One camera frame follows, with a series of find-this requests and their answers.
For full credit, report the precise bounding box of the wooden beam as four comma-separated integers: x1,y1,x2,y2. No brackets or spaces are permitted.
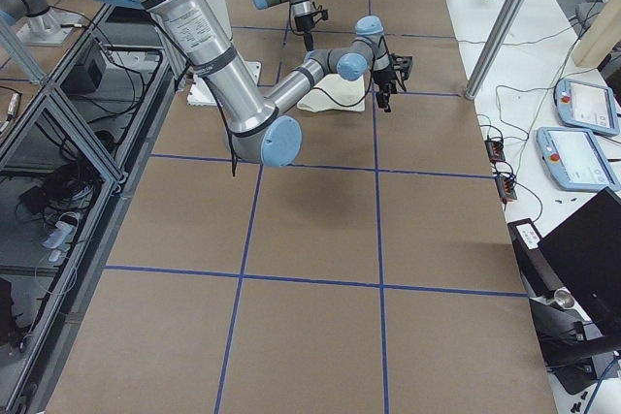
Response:
572,0,621,68

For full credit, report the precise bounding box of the near blue teach pendant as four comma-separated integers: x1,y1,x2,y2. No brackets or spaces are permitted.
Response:
536,127,620,192

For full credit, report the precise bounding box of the small circuit board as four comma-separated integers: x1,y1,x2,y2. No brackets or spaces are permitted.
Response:
484,138,506,163
495,173,517,204

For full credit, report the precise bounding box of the cream long-sleeve printed shirt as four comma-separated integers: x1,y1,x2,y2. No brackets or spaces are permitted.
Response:
296,75,366,113

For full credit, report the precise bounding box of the white camera mast column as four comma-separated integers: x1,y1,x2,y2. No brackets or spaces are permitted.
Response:
191,0,263,119

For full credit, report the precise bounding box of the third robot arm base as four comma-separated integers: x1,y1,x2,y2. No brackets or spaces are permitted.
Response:
1,0,82,46

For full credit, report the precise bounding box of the white power strip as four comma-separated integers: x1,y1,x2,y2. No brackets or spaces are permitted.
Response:
42,217,78,263

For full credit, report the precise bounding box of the far blue teach pendant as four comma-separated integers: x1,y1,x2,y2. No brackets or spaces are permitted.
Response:
554,79,620,137

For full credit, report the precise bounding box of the aluminium frame post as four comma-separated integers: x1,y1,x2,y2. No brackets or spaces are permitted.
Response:
464,0,525,101

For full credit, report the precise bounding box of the black monitor stand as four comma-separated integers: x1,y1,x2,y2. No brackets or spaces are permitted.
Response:
507,219,620,395

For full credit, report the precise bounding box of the black laptop computer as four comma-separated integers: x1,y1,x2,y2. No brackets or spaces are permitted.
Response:
539,188,620,334

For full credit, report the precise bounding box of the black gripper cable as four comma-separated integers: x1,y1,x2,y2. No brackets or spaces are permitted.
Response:
310,69,375,110

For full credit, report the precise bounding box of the blue teach pendant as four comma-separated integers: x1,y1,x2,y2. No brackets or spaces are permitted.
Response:
536,127,620,192
554,79,620,137

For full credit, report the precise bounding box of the far small circuit board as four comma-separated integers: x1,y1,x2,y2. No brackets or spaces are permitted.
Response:
484,138,506,163

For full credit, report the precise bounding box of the near small circuit board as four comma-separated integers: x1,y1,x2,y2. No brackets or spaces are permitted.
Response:
495,173,517,204

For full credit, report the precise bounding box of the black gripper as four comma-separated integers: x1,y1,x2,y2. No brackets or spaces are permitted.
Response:
292,8,329,51
373,52,413,112

